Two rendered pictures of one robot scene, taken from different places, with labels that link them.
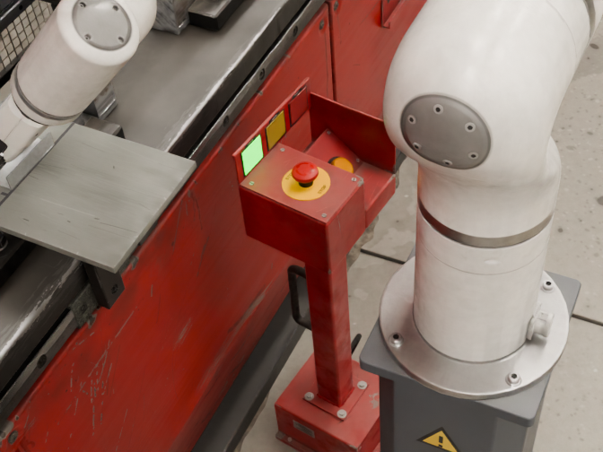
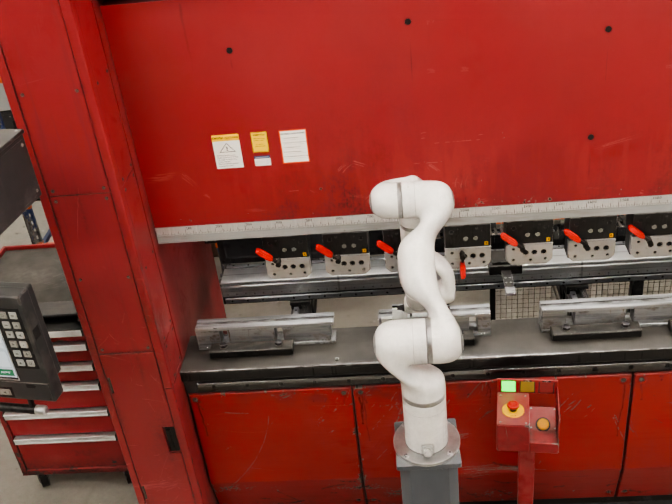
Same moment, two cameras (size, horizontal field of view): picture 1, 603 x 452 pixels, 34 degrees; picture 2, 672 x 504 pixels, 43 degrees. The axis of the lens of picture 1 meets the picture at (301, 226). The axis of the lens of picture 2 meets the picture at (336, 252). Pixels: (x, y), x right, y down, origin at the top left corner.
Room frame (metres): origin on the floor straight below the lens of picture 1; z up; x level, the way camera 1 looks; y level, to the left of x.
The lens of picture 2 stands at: (-0.33, -1.68, 2.77)
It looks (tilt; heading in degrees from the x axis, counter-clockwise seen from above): 32 degrees down; 65
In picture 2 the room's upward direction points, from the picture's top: 7 degrees counter-clockwise
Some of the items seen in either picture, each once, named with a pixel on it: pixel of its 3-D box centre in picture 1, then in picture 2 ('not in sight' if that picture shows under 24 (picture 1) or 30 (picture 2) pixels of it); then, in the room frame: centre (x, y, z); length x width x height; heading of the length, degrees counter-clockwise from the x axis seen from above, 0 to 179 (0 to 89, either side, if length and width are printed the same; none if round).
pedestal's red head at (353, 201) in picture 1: (318, 175); (527, 415); (1.05, -0.03, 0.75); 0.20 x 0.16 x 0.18; 142
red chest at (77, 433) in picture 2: not in sight; (72, 370); (-0.20, 1.47, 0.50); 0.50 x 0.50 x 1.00; 59
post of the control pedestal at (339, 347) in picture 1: (329, 313); (525, 490); (1.05, -0.03, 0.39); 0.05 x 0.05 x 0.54; 52
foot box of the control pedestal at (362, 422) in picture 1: (349, 414); not in sight; (1.03, -0.06, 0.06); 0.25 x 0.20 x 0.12; 52
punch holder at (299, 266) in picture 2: not in sight; (288, 251); (0.55, 0.62, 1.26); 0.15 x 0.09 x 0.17; 149
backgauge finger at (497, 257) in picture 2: not in sight; (506, 272); (1.28, 0.38, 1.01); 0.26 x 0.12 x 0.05; 59
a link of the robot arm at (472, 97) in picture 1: (482, 118); (409, 359); (0.55, -0.15, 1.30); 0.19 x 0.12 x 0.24; 149
